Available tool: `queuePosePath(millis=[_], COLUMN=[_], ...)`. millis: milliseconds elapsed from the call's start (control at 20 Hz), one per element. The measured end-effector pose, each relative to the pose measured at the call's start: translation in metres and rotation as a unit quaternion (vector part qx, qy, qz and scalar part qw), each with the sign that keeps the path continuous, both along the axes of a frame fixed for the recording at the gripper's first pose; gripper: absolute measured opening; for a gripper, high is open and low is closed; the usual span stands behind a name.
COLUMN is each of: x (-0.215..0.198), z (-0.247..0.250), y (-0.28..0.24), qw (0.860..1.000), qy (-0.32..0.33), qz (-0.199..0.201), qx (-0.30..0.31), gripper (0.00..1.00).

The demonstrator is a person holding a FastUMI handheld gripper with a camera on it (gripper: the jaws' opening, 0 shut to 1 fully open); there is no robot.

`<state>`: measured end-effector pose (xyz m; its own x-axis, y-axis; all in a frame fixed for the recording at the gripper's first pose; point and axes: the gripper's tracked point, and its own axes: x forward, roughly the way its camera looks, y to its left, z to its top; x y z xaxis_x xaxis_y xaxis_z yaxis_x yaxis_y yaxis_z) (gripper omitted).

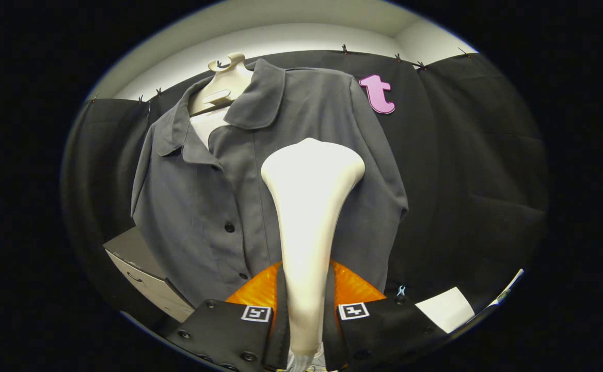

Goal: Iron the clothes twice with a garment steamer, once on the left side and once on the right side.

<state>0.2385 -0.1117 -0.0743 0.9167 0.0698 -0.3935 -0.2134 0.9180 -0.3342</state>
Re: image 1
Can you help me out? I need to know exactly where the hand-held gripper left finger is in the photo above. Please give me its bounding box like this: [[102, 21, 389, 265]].
[[166, 261, 292, 372]]

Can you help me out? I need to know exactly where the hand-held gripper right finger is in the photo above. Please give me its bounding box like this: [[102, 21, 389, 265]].
[[324, 260, 449, 372]]

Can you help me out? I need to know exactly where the clear steamer hose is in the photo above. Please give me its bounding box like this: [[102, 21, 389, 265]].
[[289, 349, 328, 371]]

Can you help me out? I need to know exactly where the grey button shirt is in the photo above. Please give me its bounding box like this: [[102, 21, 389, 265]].
[[130, 58, 409, 308]]

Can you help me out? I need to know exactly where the cream garment hanger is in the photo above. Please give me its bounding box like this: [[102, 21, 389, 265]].
[[189, 52, 255, 117]]

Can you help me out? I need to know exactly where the white cabinet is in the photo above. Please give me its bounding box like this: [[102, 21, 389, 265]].
[[414, 287, 476, 335]]

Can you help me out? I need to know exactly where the grey drawer cabinet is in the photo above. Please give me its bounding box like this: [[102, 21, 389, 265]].
[[103, 226, 196, 323]]

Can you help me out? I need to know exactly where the black backdrop cloth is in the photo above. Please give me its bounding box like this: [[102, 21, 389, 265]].
[[60, 49, 549, 331]]

